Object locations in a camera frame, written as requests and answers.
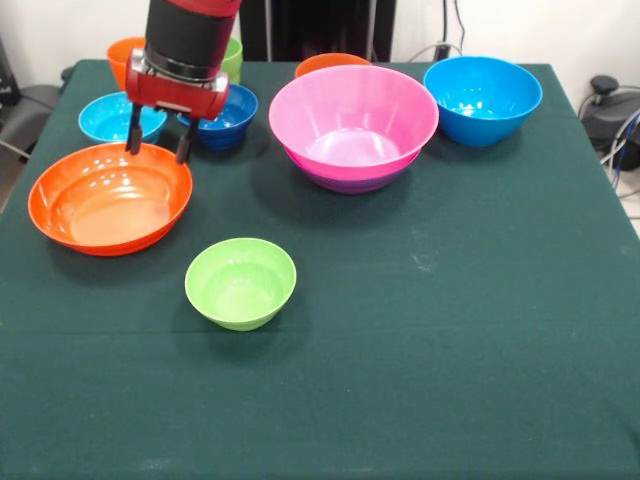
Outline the medium blue bowl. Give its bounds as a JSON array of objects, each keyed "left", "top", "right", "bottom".
[{"left": 422, "top": 55, "right": 544, "bottom": 148}]

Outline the small light blue bowl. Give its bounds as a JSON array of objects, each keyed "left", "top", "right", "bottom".
[{"left": 78, "top": 92, "right": 169, "bottom": 146}]

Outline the wide orange bowl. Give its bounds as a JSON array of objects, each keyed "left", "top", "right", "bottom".
[{"left": 27, "top": 141, "right": 194, "bottom": 258}]

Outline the dark green tablecloth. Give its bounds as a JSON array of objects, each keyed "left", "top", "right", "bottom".
[{"left": 0, "top": 59, "right": 640, "bottom": 480}]

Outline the small deep orange bowl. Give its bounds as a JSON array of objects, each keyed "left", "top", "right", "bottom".
[{"left": 294, "top": 53, "right": 374, "bottom": 80}]

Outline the green cup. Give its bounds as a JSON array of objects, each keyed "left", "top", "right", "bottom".
[{"left": 219, "top": 37, "right": 244, "bottom": 86}]

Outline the small green bowl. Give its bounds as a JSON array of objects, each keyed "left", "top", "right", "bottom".
[{"left": 184, "top": 237, "right": 298, "bottom": 332}]

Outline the orange cup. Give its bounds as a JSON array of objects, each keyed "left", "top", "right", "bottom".
[{"left": 106, "top": 36, "right": 147, "bottom": 92}]

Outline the small dark blue bowl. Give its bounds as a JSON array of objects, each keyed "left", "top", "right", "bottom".
[{"left": 177, "top": 83, "right": 260, "bottom": 150}]

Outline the grey wheeled floor base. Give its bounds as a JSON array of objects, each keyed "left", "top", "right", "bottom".
[
  {"left": 579, "top": 74, "right": 640, "bottom": 151},
  {"left": 0, "top": 84, "right": 64, "bottom": 151}
]

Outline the tangle of floor cables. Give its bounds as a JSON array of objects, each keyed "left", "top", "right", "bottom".
[{"left": 598, "top": 107, "right": 640, "bottom": 221}]

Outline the purple bowl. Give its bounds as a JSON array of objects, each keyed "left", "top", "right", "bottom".
[{"left": 294, "top": 152, "right": 417, "bottom": 196}]

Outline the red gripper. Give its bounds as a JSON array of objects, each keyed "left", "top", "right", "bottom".
[{"left": 124, "top": 48, "right": 231, "bottom": 165}]

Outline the large pink bowl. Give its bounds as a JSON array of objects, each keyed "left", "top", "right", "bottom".
[{"left": 268, "top": 64, "right": 441, "bottom": 181}]

